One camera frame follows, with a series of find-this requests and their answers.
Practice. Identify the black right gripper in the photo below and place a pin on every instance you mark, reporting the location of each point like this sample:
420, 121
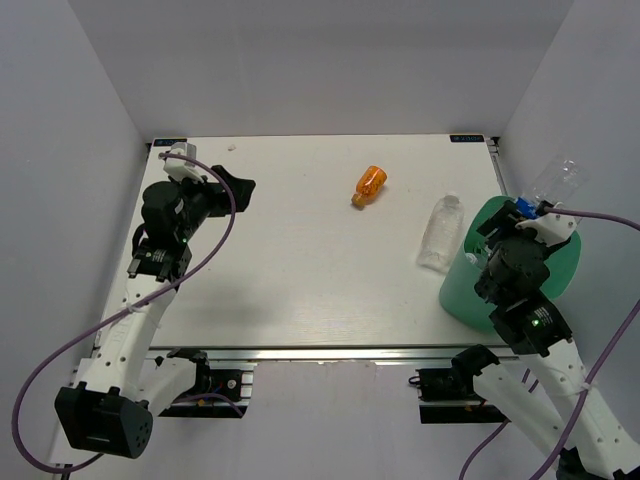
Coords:
506, 219

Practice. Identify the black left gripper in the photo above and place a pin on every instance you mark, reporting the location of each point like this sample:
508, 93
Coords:
240, 188

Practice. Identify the clear unlabelled bottle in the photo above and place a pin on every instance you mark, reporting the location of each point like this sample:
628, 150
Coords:
442, 234

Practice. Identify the clear bottle blue label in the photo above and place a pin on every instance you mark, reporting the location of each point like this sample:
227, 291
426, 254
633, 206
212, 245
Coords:
557, 183

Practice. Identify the orange plastic bottle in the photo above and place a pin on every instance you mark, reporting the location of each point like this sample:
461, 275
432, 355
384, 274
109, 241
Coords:
368, 187

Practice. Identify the clear bottle white green label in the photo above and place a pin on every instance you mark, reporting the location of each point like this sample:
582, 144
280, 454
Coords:
478, 258

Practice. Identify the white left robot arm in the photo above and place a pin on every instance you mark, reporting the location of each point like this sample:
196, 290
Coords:
112, 408

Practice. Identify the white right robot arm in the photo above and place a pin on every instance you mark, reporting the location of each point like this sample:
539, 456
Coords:
580, 437

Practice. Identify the blue sticker left corner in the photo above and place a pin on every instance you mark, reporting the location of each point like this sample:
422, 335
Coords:
167, 142

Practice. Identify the blue sticker corner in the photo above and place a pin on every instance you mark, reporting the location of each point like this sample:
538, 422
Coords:
167, 142
466, 138

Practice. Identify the blue sticker right corner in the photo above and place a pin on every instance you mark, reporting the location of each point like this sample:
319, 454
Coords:
466, 138

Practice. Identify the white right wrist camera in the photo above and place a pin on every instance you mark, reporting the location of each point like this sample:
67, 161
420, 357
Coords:
550, 229

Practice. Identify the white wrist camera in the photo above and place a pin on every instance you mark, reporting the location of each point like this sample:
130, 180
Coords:
180, 162
550, 229

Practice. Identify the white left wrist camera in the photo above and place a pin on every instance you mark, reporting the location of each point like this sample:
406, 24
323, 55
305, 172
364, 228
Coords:
180, 162

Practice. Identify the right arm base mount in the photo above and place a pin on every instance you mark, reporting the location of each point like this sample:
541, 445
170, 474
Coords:
447, 395

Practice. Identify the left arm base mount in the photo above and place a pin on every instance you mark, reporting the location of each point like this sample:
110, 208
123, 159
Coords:
221, 390

